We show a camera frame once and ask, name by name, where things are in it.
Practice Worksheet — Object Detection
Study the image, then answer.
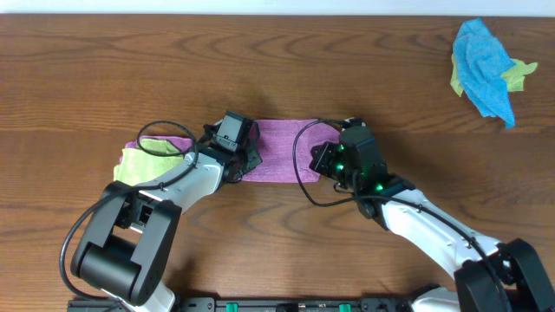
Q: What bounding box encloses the left black cable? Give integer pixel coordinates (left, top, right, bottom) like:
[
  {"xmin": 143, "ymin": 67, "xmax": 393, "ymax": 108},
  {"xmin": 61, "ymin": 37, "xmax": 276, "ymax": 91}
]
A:
[{"xmin": 58, "ymin": 120, "xmax": 218, "ymax": 304}]

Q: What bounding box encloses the right black cable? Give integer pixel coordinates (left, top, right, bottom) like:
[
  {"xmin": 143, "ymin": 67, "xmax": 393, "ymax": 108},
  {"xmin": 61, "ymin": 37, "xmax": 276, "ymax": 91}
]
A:
[{"xmin": 291, "ymin": 118, "xmax": 515, "ymax": 312}]

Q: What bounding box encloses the folded purple cloth underneath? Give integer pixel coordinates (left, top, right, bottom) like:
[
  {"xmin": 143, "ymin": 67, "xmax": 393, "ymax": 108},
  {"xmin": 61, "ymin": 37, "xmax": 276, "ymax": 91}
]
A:
[{"xmin": 122, "ymin": 135, "xmax": 193, "ymax": 156}]

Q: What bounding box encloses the folded green cloth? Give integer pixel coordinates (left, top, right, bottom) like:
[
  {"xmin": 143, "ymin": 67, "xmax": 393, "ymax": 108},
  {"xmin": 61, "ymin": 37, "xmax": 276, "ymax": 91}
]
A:
[{"xmin": 114, "ymin": 138, "xmax": 184, "ymax": 185}]

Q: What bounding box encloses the black cable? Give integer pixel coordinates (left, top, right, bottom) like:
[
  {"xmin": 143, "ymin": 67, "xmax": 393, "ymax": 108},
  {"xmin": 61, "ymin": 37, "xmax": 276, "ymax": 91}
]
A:
[
  {"xmin": 291, "ymin": 118, "xmax": 515, "ymax": 312},
  {"xmin": 58, "ymin": 120, "xmax": 218, "ymax": 304}
]

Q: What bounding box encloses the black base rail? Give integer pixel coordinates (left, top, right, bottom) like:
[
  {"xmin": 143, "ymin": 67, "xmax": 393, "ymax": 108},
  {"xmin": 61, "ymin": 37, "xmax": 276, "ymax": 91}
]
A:
[{"xmin": 170, "ymin": 297, "xmax": 413, "ymax": 312}]

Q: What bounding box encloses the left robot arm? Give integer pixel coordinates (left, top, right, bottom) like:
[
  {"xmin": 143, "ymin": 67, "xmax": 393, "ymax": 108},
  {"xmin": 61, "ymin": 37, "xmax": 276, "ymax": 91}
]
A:
[{"xmin": 61, "ymin": 112, "xmax": 262, "ymax": 311}]

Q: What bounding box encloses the yellow-green crumpled cloth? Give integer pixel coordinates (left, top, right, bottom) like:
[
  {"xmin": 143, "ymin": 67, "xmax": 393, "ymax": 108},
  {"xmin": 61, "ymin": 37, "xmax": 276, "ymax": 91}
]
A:
[{"xmin": 450, "ymin": 55, "xmax": 538, "ymax": 97}]

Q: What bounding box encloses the blue crumpled cloth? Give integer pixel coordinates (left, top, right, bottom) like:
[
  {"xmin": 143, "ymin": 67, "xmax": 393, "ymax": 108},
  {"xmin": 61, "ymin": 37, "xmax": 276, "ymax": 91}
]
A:
[{"xmin": 453, "ymin": 18, "xmax": 515, "ymax": 129}]

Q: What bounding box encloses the purple microfiber cloth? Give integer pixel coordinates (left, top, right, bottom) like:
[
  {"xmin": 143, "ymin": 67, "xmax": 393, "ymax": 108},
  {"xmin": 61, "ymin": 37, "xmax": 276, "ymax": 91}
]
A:
[{"xmin": 243, "ymin": 120, "xmax": 339, "ymax": 184}]

